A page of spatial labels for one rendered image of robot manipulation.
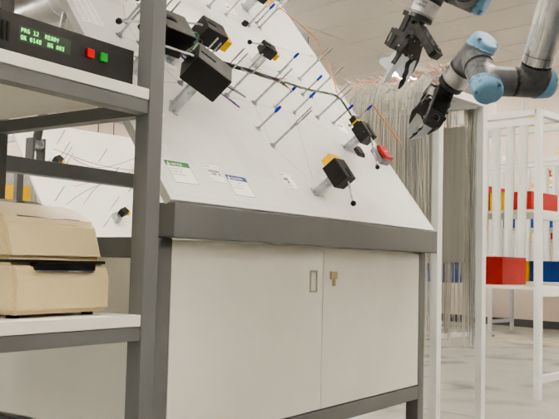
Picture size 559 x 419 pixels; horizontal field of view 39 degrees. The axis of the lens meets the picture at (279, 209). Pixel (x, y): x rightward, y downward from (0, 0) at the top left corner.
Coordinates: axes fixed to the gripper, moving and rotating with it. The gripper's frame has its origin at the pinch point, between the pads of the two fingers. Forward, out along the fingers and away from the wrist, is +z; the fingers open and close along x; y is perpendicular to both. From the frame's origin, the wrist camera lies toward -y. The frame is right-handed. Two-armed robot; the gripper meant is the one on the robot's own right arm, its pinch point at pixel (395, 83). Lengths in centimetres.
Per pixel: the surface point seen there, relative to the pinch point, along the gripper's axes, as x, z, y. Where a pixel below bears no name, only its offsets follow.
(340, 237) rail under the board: 31, 40, -26
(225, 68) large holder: 74, 13, -7
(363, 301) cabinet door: 12, 55, -29
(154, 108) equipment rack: 99, 23, -20
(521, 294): -857, 173, 217
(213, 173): 74, 33, -17
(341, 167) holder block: 36.2, 23.8, -20.0
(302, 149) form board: 28.3, 25.9, -1.2
